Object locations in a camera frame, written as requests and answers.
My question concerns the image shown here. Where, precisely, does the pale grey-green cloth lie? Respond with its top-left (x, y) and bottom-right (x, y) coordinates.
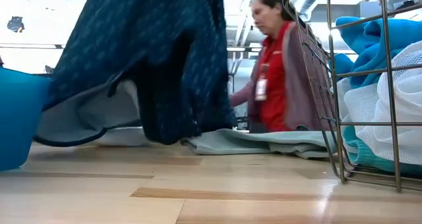
top-left (180, 128), bottom-right (339, 159)

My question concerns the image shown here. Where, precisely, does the navy patterned cloth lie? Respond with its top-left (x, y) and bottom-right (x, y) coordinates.
top-left (32, 0), bottom-right (237, 148)

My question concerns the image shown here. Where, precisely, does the turquoise cloth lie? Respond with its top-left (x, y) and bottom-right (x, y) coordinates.
top-left (342, 125), bottom-right (422, 175)

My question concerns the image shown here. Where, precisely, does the bright blue fleece cloth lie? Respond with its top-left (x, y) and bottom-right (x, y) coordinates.
top-left (329, 16), bottom-right (422, 90)

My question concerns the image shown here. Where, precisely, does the white mesh cloth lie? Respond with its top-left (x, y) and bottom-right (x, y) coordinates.
top-left (336, 41), bottom-right (422, 165)

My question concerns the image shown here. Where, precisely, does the white id badge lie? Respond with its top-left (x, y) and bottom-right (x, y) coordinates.
top-left (255, 77), bottom-right (268, 101)

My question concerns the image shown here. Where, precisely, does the person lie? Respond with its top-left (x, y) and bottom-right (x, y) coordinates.
top-left (229, 0), bottom-right (334, 133)

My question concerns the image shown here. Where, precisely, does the black ceiling lamp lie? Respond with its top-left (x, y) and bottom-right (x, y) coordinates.
top-left (6, 15), bottom-right (26, 34)

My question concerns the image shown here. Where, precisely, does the metal wire basket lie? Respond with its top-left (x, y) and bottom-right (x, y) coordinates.
top-left (283, 0), bottom-right (422, 192)

